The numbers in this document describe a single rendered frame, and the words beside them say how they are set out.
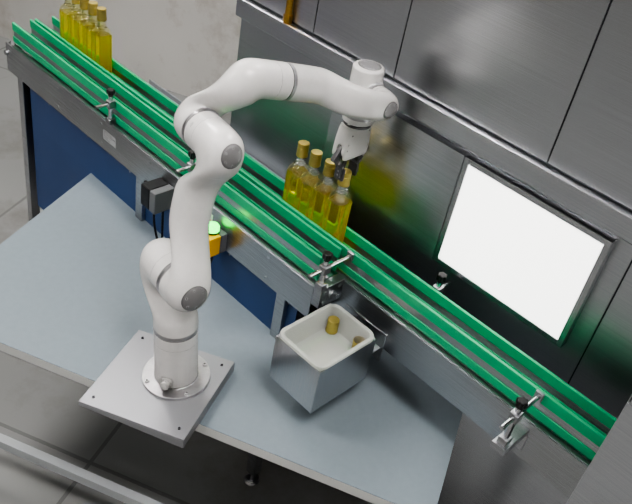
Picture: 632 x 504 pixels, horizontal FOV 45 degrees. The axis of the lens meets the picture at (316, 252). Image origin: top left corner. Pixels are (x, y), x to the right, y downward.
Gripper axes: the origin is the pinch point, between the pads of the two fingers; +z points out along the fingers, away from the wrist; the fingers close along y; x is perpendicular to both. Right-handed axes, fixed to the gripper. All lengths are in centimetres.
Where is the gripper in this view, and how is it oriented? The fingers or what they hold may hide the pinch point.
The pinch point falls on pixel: (346, 170)
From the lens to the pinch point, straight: 214.8
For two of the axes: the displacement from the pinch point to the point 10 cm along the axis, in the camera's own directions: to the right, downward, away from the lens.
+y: -7.0, 3.4, -6.3
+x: 7.0, 5.2, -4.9
